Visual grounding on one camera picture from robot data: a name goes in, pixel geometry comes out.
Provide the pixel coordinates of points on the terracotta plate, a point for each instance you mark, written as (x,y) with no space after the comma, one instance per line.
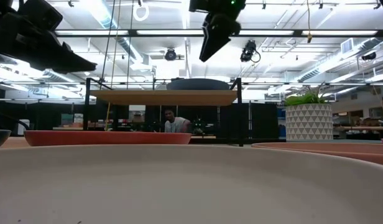
(340,152)

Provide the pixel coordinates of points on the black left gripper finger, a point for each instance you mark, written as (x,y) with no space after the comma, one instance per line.
(73,63)

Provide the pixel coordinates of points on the black overhead rig bar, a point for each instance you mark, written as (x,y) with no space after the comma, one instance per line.
(132,32)

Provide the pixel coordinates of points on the peach plate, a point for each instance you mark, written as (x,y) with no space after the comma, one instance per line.
(14,143)

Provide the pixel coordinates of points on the black background robot arm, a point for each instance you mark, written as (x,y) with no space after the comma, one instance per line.
(198,126)

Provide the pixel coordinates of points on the blue plate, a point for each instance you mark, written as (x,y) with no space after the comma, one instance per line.
(197,84)

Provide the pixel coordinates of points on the large beige plate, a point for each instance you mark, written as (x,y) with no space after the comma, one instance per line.
(191,186)

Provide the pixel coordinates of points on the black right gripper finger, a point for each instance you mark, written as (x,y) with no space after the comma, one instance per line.
(211,40)

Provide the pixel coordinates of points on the white bin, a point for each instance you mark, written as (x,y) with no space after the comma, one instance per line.
(23,127)

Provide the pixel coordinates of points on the person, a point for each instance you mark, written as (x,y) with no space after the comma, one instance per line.
(176,124)

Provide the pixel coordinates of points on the wooden shelf with black frame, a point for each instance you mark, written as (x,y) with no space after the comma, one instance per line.
(163,97)

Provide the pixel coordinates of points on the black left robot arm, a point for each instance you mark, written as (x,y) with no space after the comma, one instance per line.
(0,6)

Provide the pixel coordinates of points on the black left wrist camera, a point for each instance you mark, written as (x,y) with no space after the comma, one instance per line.
(40,15)

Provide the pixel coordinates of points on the round black ceiling fixture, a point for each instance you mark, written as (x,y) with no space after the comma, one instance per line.
(170,54)

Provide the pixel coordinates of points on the succulent in white patterned pot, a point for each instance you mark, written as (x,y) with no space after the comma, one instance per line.
(309,123)

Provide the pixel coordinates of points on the red plate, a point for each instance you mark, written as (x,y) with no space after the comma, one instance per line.
(107,138)

